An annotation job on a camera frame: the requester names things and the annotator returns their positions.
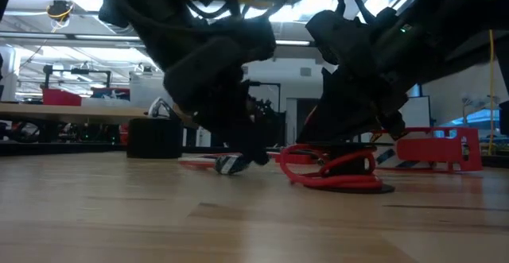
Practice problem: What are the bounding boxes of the black frame stand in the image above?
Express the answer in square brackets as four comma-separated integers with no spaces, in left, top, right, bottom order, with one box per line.
[246,80,282,113]

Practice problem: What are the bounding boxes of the whiteboard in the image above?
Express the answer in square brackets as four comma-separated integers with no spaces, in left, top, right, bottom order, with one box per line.
[397,95,433,129]

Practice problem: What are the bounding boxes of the black ceiling cord reel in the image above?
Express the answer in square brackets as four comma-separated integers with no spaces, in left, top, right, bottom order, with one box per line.
[45,0,76,33]

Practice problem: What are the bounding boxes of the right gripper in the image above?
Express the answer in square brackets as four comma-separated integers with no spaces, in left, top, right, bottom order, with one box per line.
[296,7,423,145]

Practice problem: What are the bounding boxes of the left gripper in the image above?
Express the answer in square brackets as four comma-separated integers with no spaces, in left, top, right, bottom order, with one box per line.
[163,18,278,167]

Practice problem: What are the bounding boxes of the red storage box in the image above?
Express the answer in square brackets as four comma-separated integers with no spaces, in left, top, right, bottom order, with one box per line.
[41,87,83,106]

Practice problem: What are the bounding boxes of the long ceiling light bar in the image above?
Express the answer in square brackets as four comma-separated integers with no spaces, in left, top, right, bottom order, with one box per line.
[0,31,315,52]

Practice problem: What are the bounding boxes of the multicolour wire harness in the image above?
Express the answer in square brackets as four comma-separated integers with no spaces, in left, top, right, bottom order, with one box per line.
[178,151,255,176]

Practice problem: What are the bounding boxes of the thin red wire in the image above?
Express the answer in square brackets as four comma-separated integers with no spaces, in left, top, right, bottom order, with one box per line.
[277,142,385,191]

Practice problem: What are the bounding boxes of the red tape dispenser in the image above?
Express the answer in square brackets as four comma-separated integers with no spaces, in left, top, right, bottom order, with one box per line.
[371,126,484,174]

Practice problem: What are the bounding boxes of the black gantry frame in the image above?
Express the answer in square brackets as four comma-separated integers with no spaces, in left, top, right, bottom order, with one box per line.
[41,64,113,90]

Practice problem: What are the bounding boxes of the translucent storage box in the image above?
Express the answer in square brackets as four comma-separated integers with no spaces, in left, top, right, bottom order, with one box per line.
[129,71,168,109]

